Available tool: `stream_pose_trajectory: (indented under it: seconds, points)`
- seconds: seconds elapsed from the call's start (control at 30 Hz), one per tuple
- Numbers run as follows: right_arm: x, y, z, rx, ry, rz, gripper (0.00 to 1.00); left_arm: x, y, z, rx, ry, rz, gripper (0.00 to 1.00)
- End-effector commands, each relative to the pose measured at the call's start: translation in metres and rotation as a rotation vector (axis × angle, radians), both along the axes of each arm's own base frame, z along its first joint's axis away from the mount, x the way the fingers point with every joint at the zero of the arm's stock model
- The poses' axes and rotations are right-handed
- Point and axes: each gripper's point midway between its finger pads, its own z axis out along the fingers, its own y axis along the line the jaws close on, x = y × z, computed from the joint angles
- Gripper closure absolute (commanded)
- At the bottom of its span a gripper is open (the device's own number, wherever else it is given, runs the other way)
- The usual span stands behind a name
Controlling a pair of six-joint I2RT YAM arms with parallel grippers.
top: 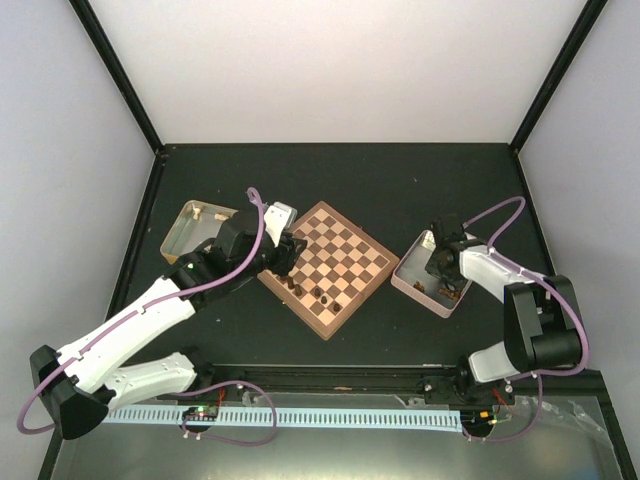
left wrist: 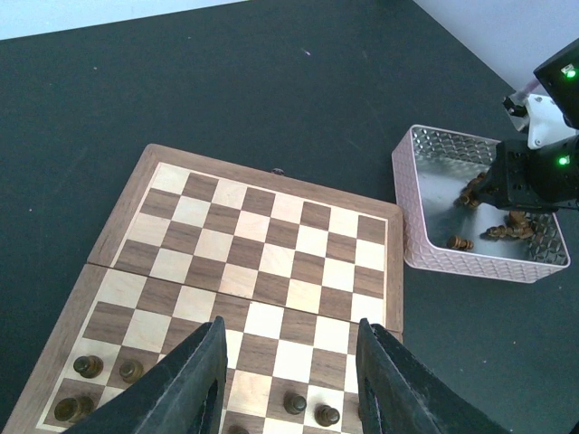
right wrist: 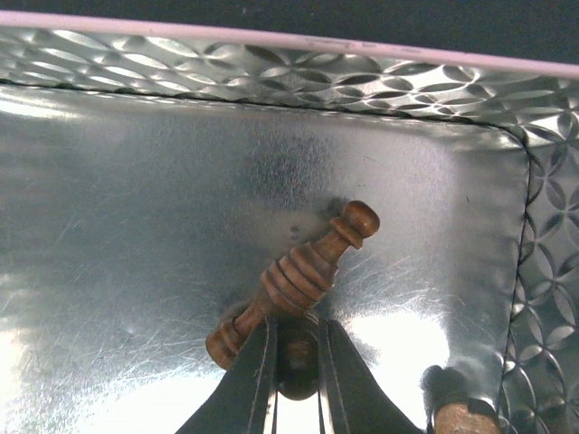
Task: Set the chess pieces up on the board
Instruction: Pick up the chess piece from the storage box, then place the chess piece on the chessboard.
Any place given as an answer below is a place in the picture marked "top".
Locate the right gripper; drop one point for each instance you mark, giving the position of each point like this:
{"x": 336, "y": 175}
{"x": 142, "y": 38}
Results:
{"x": 432, "y": 268}

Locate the yellow tin box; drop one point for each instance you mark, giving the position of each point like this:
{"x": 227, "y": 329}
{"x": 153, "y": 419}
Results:
{"x": 186, "y": 234}

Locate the light chess pieces pile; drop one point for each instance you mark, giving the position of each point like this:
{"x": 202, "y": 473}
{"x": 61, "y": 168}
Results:
{"x": 199, "y": 214}

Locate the wooden chess board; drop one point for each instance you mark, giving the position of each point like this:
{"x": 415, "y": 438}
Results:
{"x": 343, "y": 261}

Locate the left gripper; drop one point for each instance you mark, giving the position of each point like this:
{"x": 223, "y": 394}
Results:
{"x": 288, "y": 255}

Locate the light blue cable duct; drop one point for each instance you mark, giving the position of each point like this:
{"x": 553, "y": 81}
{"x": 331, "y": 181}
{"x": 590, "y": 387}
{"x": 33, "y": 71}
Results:
{"x": 285, "y": 417}

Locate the pink tin box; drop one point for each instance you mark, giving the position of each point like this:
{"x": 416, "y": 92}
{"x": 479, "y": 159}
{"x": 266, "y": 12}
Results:
{"x": 411, "y": 278}

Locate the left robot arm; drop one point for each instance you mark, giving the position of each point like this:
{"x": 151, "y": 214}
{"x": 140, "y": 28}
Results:
{"x": 214, "y": 269}

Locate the dark chess pieces pile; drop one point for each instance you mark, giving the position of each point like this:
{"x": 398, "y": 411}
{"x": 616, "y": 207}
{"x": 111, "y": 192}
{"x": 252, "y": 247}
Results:
{"x": 442, "y": 291}

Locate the black frame rail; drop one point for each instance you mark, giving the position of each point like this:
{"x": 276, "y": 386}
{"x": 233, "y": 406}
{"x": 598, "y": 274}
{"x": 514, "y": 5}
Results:
{"x": 320, "y": 380}

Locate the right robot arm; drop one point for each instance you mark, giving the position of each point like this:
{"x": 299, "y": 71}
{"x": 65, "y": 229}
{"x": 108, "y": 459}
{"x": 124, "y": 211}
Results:
{"x": 543, "y": 333}

